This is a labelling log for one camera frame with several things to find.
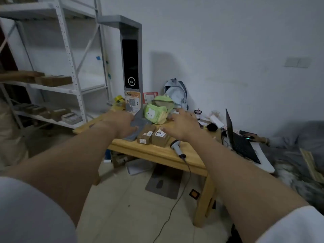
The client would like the orange and white instruction sign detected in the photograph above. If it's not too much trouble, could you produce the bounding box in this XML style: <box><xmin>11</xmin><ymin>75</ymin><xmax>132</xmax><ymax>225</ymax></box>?
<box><xmin>124</xmin><ymin>91</ymin><xmax>141</xmax><ymax>115</ymax></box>

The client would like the person's right hand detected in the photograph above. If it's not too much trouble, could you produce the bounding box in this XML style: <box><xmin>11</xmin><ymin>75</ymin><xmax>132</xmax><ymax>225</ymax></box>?
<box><xmin>161</xmin><ymin>108</ymin><xmax>207</xmax><ymax>142</ymax></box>

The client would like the person's left forearm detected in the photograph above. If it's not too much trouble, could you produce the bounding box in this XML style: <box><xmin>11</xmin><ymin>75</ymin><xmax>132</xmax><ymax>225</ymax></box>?
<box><xmin>0</xmin><ymin>120</ymin><xmax>119</xmax><ymax>228</ymax></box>

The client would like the white metal shelf rack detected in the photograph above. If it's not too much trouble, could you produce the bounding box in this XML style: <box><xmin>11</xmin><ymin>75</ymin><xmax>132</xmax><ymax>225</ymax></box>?
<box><xmin>0</xmin><ymin>0</ymin><xmax>112</xmax><ymax>130</ymax></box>

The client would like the white flat board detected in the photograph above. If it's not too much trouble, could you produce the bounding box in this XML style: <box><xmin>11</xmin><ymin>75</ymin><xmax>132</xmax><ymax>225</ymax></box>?
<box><xmin>125</xmin><ymin>158</ymin><xmax>154</xmax><ymax>177</ymax></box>

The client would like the light wooden plank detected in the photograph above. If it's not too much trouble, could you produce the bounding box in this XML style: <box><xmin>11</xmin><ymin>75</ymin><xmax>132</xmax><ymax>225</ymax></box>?
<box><xmin>300</xmin><ymin>148</ymin><xmax>324</xmax><ymax>184</ymax></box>

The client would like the grey parcel scanning kiosk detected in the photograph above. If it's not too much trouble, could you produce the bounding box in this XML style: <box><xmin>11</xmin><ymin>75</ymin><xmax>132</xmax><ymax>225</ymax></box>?
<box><xmin>97</xmin><ymin>14</ymin><xmax>146</xmax><ymax>142</ymax></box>

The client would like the small cardboard parcel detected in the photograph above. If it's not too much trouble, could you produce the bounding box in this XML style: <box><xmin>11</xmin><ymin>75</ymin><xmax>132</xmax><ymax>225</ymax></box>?
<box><xmin>137</xmin><ymin>125</ymin><xmax>156</xmax><ymax>145</ymax></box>

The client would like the black laptop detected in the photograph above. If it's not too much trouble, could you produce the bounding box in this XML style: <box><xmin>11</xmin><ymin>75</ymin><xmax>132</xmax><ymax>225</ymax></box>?
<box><xmin>225</xmin><ymin>108</ymin><xmax>262</xmax><ymax>165</ymax></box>

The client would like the black scanner cable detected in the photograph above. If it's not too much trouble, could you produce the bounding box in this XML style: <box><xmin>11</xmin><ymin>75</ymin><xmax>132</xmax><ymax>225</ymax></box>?
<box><xmin>154</xmin><ymin>155</ymin><xmax>192</xmax><ymax>243</ymax></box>

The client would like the red and white sign board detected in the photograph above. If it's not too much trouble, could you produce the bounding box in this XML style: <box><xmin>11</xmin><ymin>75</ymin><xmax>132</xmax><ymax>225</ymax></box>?
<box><xmin>142</xmin><ymin>92</ymin><xmax>159</xmax><ymax>104</ymax></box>

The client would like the light blue backpack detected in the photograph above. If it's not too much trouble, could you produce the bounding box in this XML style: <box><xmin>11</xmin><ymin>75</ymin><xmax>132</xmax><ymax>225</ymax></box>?
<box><xmin>164</xmin><ymin>78</ymin><xmax>189</xmax><ymax>111</ymax></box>

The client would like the brown cardboard parcel with label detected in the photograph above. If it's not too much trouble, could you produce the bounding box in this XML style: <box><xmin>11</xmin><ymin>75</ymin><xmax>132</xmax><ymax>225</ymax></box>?
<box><xmin>152</xmin><ymin>126</ymin><xmax>171</xmax><ymax>147</ymax></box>

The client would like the beige sack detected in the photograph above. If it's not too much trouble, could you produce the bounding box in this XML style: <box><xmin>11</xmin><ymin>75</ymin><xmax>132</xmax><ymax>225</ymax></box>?
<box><xmin>0</xmin><ymin>98</ymin><xmax>29</xmax><ymax>168</ymax></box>

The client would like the white wall switch plate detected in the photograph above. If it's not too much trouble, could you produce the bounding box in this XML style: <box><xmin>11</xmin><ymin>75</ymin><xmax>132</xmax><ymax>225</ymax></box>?
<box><xmin>283</xmin><ymin>56</ymin><xmax>312</xmax><ymax>69</ymax></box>

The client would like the person's left hand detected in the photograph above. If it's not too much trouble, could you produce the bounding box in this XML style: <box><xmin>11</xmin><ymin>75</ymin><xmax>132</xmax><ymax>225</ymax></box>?
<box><xmin>100</xmin><ymin>110</ymin><xmax>139</xmax><ymax>139</ymax></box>

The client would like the grey floor mat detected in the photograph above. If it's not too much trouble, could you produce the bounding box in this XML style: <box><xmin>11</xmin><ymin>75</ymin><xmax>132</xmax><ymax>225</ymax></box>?
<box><xmin>144</xmin><ymin>164</ymin><xmax>187</xmax><ymax>200</ymax></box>

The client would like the grey floral bedding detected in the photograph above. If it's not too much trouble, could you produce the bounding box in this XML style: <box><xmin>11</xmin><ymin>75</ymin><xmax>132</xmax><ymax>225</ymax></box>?
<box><xmin>263</xmin><ymin>120</ymin><xmax>324</xmax><ymax>208</ymax></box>

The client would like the person's right forearm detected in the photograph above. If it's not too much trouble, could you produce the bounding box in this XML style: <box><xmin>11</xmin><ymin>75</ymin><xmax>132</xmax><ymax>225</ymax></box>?
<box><xmin>187</xmin><ymin>131</ymin><xmax>311</xmax><ymax>243</ymax></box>

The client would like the white and black barcode scanner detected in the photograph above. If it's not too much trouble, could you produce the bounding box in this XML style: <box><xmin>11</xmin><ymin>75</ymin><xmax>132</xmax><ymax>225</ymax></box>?
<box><xmin>170</xmin><ymin>139</ymin><xmax>187</xmax><ymax>159</ymax></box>

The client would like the green plush backpack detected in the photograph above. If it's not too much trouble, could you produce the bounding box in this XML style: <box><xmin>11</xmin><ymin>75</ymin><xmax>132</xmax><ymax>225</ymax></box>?
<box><xmin>143</xmin><ymin>94</ymin><xmax>174</xmax><ymax>125</ymax></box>

